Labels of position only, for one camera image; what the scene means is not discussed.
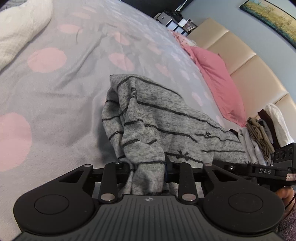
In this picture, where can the white textured cloth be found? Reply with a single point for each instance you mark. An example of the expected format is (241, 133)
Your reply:
(20, 24)

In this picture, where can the stack of folded clothes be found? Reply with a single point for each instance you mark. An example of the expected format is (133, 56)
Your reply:
(267, 140)

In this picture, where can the grey striped garment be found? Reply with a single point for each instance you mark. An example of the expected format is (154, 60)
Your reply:
(148, 124)

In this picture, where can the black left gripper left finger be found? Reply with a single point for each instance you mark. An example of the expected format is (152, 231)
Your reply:
(85, 177)

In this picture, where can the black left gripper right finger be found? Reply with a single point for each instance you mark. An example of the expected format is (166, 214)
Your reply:
(210, 176)

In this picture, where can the grey pink-dotted bed cover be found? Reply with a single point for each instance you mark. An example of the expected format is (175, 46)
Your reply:
(53, 93)

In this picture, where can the framed landscape painting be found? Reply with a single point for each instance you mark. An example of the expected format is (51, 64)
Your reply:
(276, 18)

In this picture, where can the bedside shelf with items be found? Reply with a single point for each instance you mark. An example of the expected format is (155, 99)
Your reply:
(175, 22)

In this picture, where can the purple fuzzy blanket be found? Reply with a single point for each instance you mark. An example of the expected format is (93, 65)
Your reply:
(286, 229)

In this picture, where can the pink pillow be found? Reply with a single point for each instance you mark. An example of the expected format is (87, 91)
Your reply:
(219, 81)

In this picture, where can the person's right hand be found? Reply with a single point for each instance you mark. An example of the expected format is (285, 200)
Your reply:
(285, 193)

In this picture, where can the beige padded headboard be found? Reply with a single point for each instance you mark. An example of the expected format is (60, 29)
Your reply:
(255, 81)

